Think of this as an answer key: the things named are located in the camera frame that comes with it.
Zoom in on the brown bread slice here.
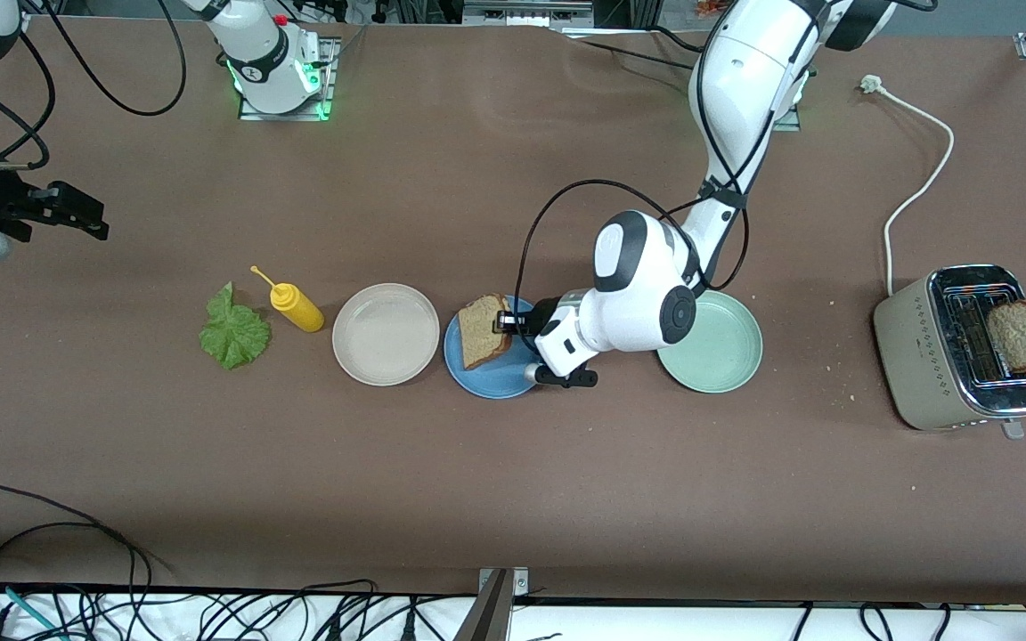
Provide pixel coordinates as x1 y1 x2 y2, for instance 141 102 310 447
458 294 514 371
987 301 1026 374

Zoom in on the green lettuce leaf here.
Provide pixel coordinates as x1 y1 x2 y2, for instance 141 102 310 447
199 282 273 371

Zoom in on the yellow squeeze bottle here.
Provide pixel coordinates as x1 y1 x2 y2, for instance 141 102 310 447
250 265 325 334

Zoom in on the blue plate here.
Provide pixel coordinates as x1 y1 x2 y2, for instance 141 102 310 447
444 295 554 400

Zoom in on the beige plate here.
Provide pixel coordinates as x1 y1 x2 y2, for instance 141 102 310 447
332 283 441 387

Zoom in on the light green plate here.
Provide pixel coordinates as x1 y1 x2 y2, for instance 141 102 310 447
658 290 764 394

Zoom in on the grey power strip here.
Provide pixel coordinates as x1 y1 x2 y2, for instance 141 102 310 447
462 0 594 28

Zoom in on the beige steel toaster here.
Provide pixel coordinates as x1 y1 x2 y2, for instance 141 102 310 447
872 264 1026 440

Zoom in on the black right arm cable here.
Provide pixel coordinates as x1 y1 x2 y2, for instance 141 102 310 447
0 0 186 172

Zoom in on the black left arm base cable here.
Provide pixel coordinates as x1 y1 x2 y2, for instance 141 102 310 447
566 27 703 74

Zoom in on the metal table edge bracket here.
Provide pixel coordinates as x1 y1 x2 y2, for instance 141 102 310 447
455 568 530 641

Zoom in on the long black loose cable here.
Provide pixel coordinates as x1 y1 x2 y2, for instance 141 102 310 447
0 485 153 624

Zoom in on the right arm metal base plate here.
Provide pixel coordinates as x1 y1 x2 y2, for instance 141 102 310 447
239 36 341 122

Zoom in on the teal cable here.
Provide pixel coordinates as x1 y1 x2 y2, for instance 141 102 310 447
0 580 69 641

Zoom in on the white toaster power cord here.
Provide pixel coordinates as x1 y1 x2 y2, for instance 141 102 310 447
860 76 957 299

